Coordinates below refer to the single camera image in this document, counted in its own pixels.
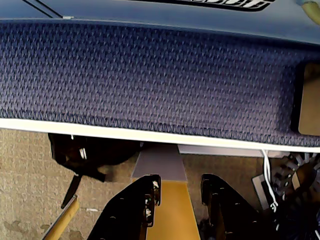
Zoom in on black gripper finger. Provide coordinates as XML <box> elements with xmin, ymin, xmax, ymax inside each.
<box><xmin>199</xmin><ymin>173</ymin><xmax>279</xmax><ymax>240</ymax></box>
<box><xmin>87</xmin><ymin>174</ymin><xmax>162</xmax><ymax>240</ymax></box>

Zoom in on gray power box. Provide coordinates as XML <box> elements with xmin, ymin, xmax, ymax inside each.
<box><xmin>251</xmin><ymin>173</ymin><xmax>274</xmax><ymax>211</ymax></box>

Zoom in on tan wooden stick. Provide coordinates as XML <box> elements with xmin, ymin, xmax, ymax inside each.
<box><xmin>40</xmin><ymin>194</ymin><xmax>81</xmax><ymax>240</ymax></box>

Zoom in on gray metal desk leg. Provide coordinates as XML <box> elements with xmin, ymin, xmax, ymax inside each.
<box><xmin>131</xmin><ymin>144</ymin><xmax>284</xmax><ymax>183</ymax></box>

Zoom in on black bag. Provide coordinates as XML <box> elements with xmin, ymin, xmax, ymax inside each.
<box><xmin>47</xmin><ymin>133</ymin><xmax>141</xmax><ymax>210</ymax></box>

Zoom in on blue fabric floor panel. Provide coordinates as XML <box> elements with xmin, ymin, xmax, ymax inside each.
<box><xmin>0</xmin><ymin>18</ymin><xmax>320</xmax><ymax>148</ymax></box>

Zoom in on brown cardboard panel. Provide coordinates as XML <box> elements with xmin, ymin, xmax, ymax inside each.
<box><xmin>298</xmin><ymin>63</ymin><xmax>320</xmax><ymax>138</ymax></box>

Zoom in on white cable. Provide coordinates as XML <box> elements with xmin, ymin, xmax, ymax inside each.
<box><xmin>261</xmin><ymin>149</ymin><xmax>280</xmax><ymax>214</ymax></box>

